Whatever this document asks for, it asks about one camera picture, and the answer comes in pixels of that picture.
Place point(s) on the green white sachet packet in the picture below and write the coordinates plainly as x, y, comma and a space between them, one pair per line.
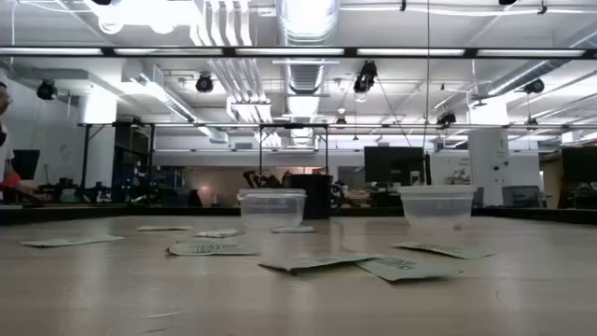
401, 268
70, 241
317, 262
443, 250
212, 248
294, 229
164, 228
218, 233

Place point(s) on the white building pillar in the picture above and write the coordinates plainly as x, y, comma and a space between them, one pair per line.
97, 140
489, 158

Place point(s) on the black shelving unit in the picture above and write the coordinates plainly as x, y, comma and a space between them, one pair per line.
119, 158

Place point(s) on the person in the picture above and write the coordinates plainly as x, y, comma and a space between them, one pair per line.
4, 154

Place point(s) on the grey plastic crate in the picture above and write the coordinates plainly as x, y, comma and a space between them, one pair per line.
521, 196

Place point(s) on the round clear plastic container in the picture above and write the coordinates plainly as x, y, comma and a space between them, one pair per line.
436, 205

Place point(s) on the rectangular clear plastic container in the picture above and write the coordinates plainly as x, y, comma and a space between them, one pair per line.
270, 207

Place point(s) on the dark enamel mug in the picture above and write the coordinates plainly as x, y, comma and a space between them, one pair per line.
319, 196

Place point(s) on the black ceiling-hung camera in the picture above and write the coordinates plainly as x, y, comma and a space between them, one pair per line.
46, 89
365, 77
204, 83
534, 86
446, 119

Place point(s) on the black aluminium rig frame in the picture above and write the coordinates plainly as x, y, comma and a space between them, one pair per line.
93, 215

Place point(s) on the silver ceiling air duct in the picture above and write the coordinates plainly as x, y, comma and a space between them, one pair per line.
305, 74

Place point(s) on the black background rig frame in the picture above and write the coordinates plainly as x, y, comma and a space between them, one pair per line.
294, 125

